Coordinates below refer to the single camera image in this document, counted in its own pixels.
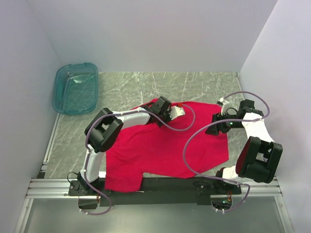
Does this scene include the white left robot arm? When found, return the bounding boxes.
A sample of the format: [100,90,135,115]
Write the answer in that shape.
[70,97,173,195]

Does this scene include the teal transparent plastic bin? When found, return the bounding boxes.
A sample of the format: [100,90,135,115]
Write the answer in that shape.
[52,63,99,116]

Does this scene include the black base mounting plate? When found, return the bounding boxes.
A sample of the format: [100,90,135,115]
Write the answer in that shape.
[68,177,242,207]

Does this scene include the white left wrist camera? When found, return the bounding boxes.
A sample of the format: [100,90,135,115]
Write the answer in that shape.
[169,105,185,121]

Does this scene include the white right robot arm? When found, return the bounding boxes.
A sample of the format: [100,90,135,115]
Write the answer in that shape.
[205,98,283,194]

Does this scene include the red t-shirt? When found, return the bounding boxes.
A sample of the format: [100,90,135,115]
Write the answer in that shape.
[105,101,229,192]

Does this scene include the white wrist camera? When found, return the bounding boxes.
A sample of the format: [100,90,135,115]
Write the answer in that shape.
[169,105,185,121]
[217,98,232,115]

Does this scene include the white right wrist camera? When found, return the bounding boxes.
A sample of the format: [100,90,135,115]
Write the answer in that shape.
[217,98,232,115]

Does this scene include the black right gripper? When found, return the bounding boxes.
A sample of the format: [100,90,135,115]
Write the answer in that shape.
[205,110,244,136]

